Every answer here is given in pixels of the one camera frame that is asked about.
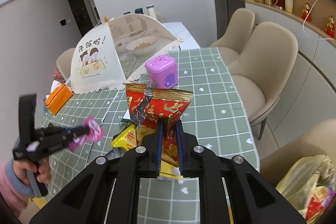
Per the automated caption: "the pink snack wrapper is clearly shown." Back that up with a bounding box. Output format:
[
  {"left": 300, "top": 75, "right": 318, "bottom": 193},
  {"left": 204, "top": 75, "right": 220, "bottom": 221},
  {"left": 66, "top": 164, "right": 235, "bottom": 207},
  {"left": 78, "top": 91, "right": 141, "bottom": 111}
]
[{"left": 68, "top": 117, "right": 104, "bottom": 152}]

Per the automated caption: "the red gold snack bag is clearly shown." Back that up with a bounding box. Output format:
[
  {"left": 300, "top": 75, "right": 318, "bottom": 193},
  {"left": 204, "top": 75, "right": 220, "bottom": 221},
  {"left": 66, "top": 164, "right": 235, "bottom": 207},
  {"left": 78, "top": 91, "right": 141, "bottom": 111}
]
[{"left": 125, "top": 83, "right": 194, "bottom": 167}]

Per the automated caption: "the yellow snack wrapper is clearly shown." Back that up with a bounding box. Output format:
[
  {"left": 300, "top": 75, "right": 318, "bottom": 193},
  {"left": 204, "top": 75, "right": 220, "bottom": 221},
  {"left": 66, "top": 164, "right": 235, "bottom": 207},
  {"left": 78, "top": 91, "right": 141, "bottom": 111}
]
[{"left": 111, "top": 124, "right": 137, "bottom": 151}]

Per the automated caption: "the pink sleeve left forearm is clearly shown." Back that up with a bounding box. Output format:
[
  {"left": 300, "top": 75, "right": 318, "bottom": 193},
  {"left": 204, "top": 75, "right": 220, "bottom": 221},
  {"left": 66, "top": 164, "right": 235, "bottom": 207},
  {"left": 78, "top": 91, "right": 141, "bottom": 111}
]
[{"left": 1, "top": 159, "right": 34, "bottom": 218}]

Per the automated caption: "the yellow trash bag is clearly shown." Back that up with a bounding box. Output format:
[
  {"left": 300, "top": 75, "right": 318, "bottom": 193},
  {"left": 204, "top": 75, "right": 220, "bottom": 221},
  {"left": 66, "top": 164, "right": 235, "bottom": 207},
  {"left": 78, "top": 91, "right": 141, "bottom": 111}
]
[{"left": 276, "top": 155, "right": 335, "bottom": 223}]

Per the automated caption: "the left hand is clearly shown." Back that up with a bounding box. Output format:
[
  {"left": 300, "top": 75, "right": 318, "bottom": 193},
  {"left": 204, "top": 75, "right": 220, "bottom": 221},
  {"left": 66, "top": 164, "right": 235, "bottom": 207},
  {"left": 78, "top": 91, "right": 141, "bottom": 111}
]
[{"left": 13, "top": 157, "right": 51, "bottom": 186}]

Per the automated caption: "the white yellow toy chair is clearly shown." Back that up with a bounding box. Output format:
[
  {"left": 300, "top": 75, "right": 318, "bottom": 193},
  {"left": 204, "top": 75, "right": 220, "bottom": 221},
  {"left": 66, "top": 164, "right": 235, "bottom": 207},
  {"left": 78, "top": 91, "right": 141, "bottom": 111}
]
[{"left": 158, "top": 161, "right": 184, "bottom": 184}]

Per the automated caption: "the orange tissue box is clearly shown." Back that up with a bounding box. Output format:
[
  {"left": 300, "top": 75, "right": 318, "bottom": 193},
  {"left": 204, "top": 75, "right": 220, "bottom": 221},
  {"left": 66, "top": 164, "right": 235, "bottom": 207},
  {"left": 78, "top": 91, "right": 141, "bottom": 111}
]
[{"left": 45, "top": 84, "right": 73, "bottom": 115}]

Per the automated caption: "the purple toy bin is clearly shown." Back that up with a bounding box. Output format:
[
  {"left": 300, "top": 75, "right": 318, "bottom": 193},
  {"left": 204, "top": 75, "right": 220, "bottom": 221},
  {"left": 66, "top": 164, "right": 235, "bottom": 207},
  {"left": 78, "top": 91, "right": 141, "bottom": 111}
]
[{"left": 145, "top": 55, "right": 178, "bottom": 89}]

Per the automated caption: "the beige chair left side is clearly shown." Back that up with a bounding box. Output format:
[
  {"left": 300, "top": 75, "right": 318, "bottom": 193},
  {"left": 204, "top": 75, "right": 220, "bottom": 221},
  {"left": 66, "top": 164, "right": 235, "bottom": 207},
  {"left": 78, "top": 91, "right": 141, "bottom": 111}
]
[{"left": 56, "top": 48, "right": 75, "bottom": 80}]

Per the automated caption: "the mesh food cover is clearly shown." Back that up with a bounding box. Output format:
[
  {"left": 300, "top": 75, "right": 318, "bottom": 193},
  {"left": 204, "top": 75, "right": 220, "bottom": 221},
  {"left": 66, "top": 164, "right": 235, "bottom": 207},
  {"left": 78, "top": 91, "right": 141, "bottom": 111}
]
[{"left": 70, "top": 14, "right": 183, "bottom": 94}]

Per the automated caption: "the beige dining chair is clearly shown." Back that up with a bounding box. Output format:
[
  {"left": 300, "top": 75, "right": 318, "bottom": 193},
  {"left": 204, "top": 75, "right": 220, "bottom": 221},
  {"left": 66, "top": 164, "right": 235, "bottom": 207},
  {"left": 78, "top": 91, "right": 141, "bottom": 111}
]
[
  {"left": 210, "top": 8, "right": 255, "bottom": 65},
  {"left": 228, "top": 22, "right": 298, "bottom": 140}
]

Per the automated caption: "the beige dining chair far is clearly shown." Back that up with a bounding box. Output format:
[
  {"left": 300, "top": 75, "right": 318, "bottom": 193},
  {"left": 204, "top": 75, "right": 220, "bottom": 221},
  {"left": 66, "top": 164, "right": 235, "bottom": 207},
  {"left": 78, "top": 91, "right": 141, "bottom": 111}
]
[{"left": 210, "top": 8, "right": 255, "bottom": 65}]

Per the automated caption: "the white sideboard cabinet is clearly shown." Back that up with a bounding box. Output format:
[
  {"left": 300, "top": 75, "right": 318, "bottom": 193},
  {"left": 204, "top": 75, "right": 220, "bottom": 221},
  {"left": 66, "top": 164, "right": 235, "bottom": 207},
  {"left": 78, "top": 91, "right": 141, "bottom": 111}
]
[{"left": 245, "top": 2, "right": 335, "bottom": 146}]

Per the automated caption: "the yellow white cup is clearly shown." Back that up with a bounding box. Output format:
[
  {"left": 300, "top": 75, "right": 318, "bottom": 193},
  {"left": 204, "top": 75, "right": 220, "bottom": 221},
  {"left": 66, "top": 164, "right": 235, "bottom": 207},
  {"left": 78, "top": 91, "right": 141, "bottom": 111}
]
[{"left": 285, "top": 0, "right": 294, "bottom": 13}]

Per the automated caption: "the red figurine left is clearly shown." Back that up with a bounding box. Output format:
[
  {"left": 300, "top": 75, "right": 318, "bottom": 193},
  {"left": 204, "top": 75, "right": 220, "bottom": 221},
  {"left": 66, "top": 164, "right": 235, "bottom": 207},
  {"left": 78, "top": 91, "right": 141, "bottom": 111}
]
[{"left": 301, "top": 3, "right": 311, "bottom": 22}]

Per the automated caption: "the red figurine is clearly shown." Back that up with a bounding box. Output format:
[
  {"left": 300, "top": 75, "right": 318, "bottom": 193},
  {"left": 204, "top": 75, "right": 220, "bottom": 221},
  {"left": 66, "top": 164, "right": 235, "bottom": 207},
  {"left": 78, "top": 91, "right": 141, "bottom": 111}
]
[
  {"left": 301, "top": 3, "right": 311, "bottom": 22},
  {"left": 325, "top": 15, "right": 335, "bottom": 38}
]

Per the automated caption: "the red figurine right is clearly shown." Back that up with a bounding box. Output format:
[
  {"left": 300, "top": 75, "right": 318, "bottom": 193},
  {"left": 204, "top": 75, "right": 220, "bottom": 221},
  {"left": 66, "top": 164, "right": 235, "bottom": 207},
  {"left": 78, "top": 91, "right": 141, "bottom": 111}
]
[{"left": 325, "top": 15, "right": 335, "bottom": 38}]

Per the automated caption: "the white charger cable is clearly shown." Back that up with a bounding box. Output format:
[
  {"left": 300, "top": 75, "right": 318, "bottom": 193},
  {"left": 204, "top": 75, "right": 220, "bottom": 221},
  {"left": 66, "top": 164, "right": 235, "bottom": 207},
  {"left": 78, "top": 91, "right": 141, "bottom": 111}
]
[{"left": 301, "top": 0, "right": 336, "bottom": 41}]

